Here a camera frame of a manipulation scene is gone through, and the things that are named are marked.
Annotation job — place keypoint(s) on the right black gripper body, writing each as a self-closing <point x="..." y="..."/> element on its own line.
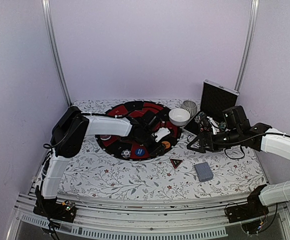
<point x="213" y="147"/>

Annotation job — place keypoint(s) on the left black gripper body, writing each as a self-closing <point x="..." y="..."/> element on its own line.
<point x="144" y="140"/>

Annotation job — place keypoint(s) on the blue small blind button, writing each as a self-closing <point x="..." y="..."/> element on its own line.
<point x="139" y="152"/>

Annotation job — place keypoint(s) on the blue ten poker chip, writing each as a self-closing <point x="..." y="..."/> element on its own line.
<point x="126" y="154"/>

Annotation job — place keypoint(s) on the orange big blind button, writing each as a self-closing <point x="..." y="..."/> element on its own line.
<point x="166" y="144"/>

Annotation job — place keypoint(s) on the clear red dealer button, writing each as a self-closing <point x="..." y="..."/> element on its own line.
<point x="105" y="137"/>

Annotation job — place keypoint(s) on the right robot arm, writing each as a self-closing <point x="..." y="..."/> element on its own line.
<point x="260" y="137"/>

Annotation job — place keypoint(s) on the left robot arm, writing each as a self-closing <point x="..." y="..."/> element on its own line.
<point x="70" y="131"/>

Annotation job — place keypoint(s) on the round red black poker mat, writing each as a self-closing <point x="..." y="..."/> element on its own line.
<point x="151" y="116"/>

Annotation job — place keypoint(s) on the poker chip stack left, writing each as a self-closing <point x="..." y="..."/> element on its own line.
<point x="199" y="117"/>

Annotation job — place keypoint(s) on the black triangular all-in marker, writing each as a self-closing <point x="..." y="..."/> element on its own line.
<point x="175" y="162"/>

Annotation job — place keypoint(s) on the white ceramic bowl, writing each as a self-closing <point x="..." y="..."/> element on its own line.
<point x="179" y="117"/>

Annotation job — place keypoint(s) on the grey striped ceramic mug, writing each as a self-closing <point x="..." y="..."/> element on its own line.
<point x="190" y="107"/>

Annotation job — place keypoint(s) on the aluminium poker chip case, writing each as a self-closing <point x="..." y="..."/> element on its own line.
<point x="215" y="99"/>

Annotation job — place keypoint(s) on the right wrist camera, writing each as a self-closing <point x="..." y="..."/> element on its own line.
<point x="214" y="126"/>

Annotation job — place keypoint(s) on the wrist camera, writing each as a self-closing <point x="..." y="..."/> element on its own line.
<point x="161" y="133"/>
<point x="214" y="126"/>

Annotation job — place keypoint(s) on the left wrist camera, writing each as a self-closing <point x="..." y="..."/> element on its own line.
<point x="161" y="133"/>

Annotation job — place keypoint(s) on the aluminium front rail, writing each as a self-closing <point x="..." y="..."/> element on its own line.
<point x="183" y="219"/>

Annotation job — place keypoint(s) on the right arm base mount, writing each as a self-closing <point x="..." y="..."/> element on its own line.
<point x="252" y="209"/>

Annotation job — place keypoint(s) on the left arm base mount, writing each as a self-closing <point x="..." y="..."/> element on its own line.
<point x="49" y="208"/>

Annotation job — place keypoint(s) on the right aluminium frame post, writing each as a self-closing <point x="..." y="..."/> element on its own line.
<point x="248" y="43"/>

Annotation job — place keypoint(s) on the aluminium frame post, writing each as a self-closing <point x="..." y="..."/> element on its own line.
<point x="54" y="49"/>
<point x="248" y="43"/>

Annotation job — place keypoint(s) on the left aluminium frame post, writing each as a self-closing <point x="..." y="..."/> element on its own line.
<point x="54" y="49"/>

